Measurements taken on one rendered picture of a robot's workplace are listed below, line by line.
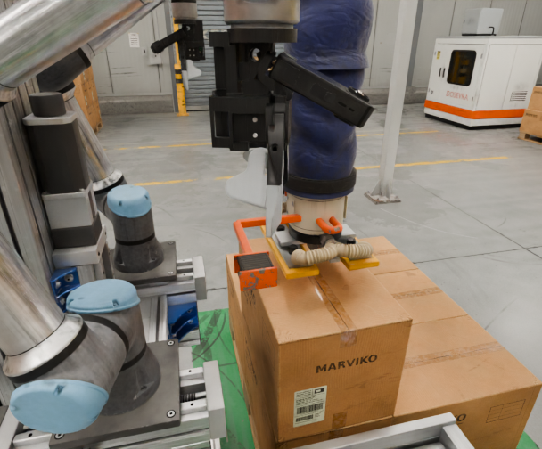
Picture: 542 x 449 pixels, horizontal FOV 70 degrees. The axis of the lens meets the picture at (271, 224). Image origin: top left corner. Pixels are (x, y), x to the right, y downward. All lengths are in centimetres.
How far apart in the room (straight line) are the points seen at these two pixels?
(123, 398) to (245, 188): 54
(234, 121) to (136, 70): 997
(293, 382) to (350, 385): 19
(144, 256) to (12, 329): 65
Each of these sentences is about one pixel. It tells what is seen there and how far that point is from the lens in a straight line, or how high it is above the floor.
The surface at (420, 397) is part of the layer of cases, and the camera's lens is 157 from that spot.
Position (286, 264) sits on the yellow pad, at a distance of 115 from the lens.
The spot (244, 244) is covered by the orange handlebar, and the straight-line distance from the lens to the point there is 100.
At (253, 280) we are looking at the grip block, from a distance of 88.
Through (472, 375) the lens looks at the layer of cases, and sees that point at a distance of 171.
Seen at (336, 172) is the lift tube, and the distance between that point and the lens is 109.
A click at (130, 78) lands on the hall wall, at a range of 1040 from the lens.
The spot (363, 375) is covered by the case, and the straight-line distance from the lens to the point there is 128.
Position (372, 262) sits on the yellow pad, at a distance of 120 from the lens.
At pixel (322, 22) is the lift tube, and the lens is 102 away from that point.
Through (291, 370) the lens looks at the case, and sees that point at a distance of 115.
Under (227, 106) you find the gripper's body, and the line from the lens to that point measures 41.
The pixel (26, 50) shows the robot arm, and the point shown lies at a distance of 61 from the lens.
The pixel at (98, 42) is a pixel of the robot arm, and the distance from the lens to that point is 110.
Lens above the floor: 167
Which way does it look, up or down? 26 degrees down
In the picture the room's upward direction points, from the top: straight up
